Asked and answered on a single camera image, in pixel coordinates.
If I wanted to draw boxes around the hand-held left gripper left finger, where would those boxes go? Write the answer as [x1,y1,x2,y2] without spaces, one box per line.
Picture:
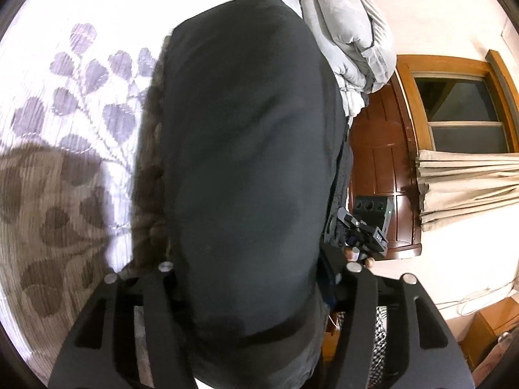
[48,261,200,389]

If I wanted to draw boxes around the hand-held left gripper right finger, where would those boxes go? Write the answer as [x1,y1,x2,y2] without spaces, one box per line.
[318,243,475,389]

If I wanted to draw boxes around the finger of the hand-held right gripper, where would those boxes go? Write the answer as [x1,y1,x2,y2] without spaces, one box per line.
[337,207,388,261]

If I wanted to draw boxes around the black pants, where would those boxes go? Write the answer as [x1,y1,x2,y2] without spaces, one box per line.
[132,0,355,389]

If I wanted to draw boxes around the brown wooden door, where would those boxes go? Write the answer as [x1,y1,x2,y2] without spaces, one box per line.
[349,83,423,261]

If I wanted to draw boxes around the black white checkered cloth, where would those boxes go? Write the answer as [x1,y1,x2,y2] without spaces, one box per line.
[374,306,391,389]

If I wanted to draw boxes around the beige curtain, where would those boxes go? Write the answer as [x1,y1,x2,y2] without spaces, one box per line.
[417,149,519,232]

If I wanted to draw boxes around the wooden framed window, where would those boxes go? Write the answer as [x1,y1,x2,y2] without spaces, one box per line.
[396,50,519,155]

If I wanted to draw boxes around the wooden side table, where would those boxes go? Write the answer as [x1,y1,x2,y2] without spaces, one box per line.
[461,298,519,370]

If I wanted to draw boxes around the grey folded duvet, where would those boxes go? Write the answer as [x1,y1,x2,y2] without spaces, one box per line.
[298,0,398,128]

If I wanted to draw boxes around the white floral bedspread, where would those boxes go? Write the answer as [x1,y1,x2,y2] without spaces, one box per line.
[0,0,309,373]

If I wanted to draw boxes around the white cable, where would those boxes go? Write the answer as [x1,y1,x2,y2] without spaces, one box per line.
[436,277,519,317]

